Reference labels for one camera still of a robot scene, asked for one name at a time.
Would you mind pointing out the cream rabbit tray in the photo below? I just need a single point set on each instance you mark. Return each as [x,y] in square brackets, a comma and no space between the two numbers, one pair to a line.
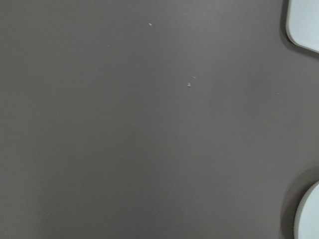
[302,24]

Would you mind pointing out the cream round plate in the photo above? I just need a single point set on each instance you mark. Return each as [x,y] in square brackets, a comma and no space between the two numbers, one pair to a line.
[306,223]

